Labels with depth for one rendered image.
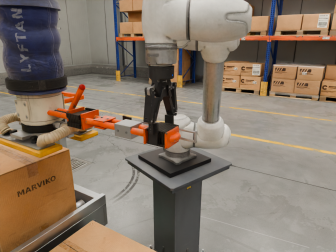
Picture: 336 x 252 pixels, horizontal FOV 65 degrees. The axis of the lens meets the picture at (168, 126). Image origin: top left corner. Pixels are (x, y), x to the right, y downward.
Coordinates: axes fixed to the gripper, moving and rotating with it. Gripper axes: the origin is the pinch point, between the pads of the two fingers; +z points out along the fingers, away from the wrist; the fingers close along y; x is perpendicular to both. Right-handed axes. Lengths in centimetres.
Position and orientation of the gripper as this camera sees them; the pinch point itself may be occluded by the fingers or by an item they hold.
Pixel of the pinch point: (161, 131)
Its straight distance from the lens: 81.8
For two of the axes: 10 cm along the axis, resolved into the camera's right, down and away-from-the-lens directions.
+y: -5.3, 2.6, -8.1
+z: 0.0, 9.5, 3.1
